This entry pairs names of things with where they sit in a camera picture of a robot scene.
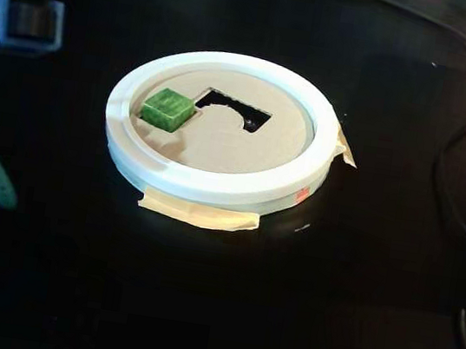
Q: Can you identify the white round container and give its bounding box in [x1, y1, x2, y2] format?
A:
[93, 35, 350, 223]

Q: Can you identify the beige masking tape piece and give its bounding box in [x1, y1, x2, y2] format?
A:
[135, 185, 264, 237]
[330, 126, 364, 170]

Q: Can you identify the small orange sticker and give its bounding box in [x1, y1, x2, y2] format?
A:
[293, 185, 312, 206]

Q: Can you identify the green square block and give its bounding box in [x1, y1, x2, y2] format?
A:
[137, 84, 198, 136]

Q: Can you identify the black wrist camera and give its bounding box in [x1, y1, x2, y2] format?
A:
[6, 0, 56, 42]

